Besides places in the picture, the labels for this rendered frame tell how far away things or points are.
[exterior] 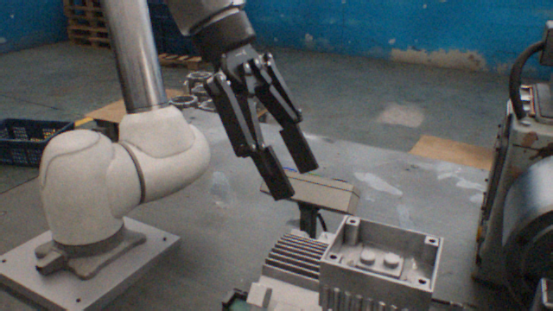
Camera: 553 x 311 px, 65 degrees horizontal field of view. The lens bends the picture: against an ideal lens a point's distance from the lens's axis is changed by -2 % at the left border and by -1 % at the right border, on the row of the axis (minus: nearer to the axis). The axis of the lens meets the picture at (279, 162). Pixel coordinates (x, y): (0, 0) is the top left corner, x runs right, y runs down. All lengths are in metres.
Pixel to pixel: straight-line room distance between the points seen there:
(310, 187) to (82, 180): 0.46
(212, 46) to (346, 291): 0.32
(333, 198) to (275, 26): 6.29
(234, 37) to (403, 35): 5.77
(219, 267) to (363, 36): 5.61
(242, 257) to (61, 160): 0.44
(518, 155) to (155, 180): 0.74
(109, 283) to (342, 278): 0.61
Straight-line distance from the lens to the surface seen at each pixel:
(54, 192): 0.98
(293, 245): 0.57
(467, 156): 3.25
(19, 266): 1.12
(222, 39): 0.53
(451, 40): 6.15
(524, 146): 0.91
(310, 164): 0.61
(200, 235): 1.13
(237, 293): 0.77
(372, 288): 0.49
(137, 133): 1.03
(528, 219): 0.72
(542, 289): 0.35
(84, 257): 1.04
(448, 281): 1.05
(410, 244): 0.57
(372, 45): 6.40
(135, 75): 1.05
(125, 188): 0.99
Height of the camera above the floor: 1.46
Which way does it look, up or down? 27 degrees down
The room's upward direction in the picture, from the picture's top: straight up
